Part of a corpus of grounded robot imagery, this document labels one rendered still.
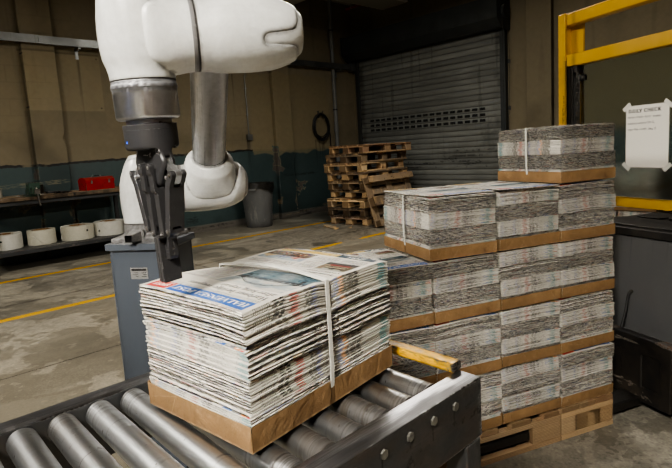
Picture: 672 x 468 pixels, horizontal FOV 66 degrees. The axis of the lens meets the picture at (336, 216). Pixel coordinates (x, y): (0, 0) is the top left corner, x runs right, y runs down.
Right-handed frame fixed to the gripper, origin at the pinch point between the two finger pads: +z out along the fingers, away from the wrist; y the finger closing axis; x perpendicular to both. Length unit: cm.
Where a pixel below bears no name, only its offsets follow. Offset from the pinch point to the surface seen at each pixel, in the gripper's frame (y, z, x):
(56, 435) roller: 22.3, 31.3, 13.5
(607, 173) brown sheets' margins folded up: -10, 10, -188
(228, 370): -7.7, 17.6, -3.1
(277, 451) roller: -14.0, 30.2, -5.9
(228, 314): -9.4, 8.2, -3.2
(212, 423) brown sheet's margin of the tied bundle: -3.1, 27.5, -1.9
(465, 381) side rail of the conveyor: -25, 32, -43
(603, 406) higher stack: -11, 109, -182
